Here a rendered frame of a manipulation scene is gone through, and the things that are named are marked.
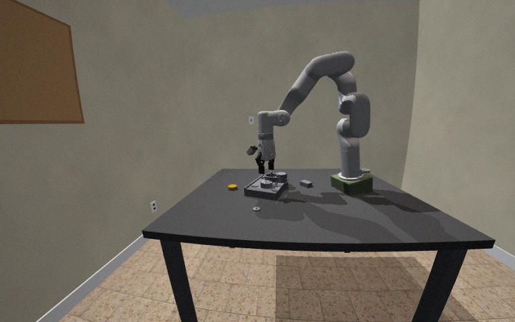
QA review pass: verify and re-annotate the grey toothed gear with yellow arrow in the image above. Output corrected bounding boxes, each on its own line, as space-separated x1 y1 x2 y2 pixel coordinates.
260 180 273 189

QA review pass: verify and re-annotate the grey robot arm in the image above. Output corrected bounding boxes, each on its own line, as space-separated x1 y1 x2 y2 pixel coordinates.
257 52 370 181

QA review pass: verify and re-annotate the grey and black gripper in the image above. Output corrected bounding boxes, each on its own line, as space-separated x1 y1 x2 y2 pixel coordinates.
255 139 276 174

